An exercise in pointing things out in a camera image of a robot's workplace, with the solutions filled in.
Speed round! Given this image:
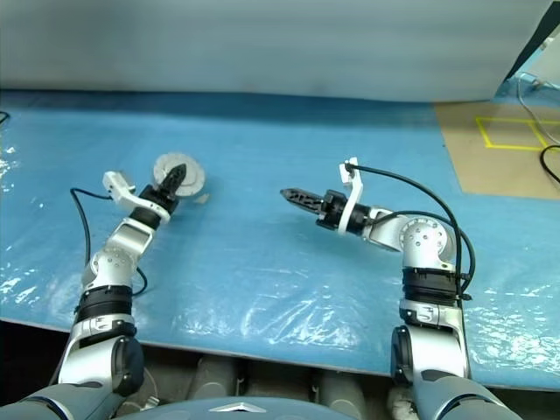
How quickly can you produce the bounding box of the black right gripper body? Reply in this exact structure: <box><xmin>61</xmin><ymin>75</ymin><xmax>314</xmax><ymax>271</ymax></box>
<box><xmin>315</xmin><ymin>189</ymin><xmax>351</xmax><ymax>231</ymax></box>

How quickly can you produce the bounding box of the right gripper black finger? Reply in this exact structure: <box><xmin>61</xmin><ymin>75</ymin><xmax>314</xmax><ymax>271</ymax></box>
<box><xmin>280</xmin><ymin>187</ymin><xmax>327</xmax><ymax>204</ymax></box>
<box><xmin>283</xmin><ymin>194</ymin><xmax>326</xmax><ymax>216</ymax></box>

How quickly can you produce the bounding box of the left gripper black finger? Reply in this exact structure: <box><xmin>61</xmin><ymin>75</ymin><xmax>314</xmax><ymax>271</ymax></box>
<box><xmin>167</xmin><ymin>166</ymin><xmax>189</xmax><ymax>200</ymax></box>
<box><xmin>160</xmin><ymin>164</ymin><xmax>189</xmax><ymax>194</ymax></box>

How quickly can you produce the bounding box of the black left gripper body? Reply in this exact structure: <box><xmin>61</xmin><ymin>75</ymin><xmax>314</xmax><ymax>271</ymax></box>
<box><xmin>138</xmin><ymin>185</ymin><xmax>179</xmax><ymax>215</ymax></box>

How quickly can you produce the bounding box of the blue plastic table sheet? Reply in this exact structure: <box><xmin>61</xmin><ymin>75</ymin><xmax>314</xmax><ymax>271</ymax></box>
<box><xmin>0</xmin><ymin>89</ymin><xmax>560</xmax><ymax>390</ymax></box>

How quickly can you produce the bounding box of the brown cardboard sheet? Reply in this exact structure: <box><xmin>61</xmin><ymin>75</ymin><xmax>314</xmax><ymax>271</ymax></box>
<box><xmin>434</xmin><ymin>101</ymin><xmax>560</xmax><ymax>199</ymax></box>

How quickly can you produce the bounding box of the white backdrop board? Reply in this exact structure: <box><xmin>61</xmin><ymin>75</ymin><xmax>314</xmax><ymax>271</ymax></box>
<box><xmin>0</xmin><ymin>0</ymin><xmax>555</xmax><ymax>104</ymax></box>

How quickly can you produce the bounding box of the grey rounded cylinder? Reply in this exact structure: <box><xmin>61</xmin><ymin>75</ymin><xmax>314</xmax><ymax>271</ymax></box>
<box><xmin>318</xmin><ymin>374</ymin><xmax>368</xmax><ymax>410</ymax></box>
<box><xmin>194</xmin><ymin>356</ymin><xmax>240</xmax><ymax>399</ymax></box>

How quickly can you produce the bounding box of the white crumpled lump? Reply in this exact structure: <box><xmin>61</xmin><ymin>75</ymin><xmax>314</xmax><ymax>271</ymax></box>
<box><xmin>387</xmin><ymin>387</ymin><xmax>419</xmax><ymax>420</ymax></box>

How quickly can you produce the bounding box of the grey-blue robot torso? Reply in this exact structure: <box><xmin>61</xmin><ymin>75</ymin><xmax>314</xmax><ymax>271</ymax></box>
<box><xmin>150</xmin><ymin>395</ymin><xmax>395</xmax><ymax>420</ymax></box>

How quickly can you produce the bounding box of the white slanted board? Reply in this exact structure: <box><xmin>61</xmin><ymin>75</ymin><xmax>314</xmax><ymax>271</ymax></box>
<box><xmin>507</xmin><ymin>37</ymin><xmax>560</xmax><ymax>88</ymax></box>

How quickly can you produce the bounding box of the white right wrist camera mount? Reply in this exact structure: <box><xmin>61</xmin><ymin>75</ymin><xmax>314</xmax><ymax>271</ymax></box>
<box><xmin>338</xmin><ymin>157</ymin><xmax>365</xmax><ymax>233</ymax></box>

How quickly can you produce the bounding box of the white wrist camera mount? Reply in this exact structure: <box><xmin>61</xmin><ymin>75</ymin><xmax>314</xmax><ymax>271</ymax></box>
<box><xmin>102</xmin><ymin>171</ymin><xmax>172</xmax><ymax>222</ymax></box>
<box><xmin>338</xmin><ymin>157</ymin><xmax>365</xmax><ymax>233</ymax></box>

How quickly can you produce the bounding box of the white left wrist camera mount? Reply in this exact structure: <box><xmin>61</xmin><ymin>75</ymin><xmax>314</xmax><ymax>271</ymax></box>
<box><xmin>102</xmin><ymin>171</ymin><xmax>172</xmax><ymax>222</ymax></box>

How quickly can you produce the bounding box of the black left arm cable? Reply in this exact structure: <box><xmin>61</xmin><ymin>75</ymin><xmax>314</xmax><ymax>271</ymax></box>
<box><xmin>69</xmin><ymin>187</ymin><xmax>149</xmax><ymax>298</ymax></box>

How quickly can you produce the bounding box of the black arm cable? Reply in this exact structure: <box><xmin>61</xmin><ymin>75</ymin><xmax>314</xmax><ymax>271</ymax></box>
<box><xmin>343</xmin><ymin>161</ymin><xmax>476</xmax><ymax>303</ymax></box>
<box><xmin>69</xmin><ymin>187</ymin><xmax>149</xmax><ymax>298</ymax></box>

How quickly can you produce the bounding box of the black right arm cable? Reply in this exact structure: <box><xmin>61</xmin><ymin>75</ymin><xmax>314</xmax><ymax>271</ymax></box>
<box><xmin>343</xmin><ymin>161</ymin><xmax>476</xmax><ymax>303</ymax></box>

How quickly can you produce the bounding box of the thin white wire with clip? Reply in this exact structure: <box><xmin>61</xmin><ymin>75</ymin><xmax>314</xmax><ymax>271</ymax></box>
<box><xmin>138</xmin><ymin>367</ymin><xmax>161</xmax><ymax>411</ymax></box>

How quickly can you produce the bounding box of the thick black cable loop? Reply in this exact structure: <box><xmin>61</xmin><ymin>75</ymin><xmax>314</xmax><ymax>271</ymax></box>
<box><xmin>539</xmin><ymin>145</ymin><xmax>560</xmax><ymax>184</ymax></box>

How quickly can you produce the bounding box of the thin white cable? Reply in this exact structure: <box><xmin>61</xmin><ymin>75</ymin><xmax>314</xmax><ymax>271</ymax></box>
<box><xmin>517</xmin><ymin>73</ymin><xmax>560</xmax><ymax>145</ymax></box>

